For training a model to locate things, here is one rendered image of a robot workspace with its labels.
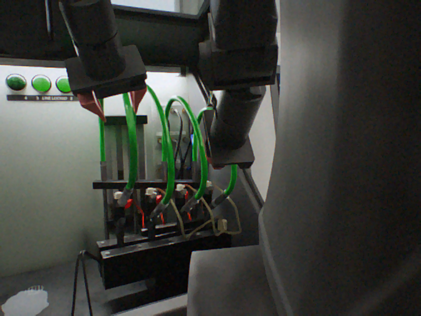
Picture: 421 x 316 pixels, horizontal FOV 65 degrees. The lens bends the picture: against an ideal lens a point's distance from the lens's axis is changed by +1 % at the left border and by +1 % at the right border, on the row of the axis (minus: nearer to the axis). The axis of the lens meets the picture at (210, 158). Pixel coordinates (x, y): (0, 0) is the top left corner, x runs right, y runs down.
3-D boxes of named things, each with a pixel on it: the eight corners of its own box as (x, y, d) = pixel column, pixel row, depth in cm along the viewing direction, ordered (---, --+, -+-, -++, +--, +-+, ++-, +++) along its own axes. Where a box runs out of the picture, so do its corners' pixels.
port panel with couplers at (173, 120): (156, 186, 111) (154, 92, 105) (154, 184, 113) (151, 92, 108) (192, 182, 116) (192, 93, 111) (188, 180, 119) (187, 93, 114)
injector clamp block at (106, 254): (106, 318, 78) (103, 257, 76) (99, 295, 87) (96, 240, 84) (230, 281, 93) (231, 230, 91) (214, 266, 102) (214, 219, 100)
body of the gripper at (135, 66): (67, 69, 48) (47, 22, 42) (137, 54, 50) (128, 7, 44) (74, 101, 44) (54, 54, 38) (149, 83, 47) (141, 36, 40)
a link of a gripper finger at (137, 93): (100, 104, 55) (83, 57, 47) (143, 93, 57) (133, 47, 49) (109, 134, 51) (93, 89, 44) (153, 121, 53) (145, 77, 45)
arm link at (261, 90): (227, 94, 39) (272, 97, 40) (221, 56, 43) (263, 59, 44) (217, 130, 45) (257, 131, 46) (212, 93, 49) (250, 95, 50)
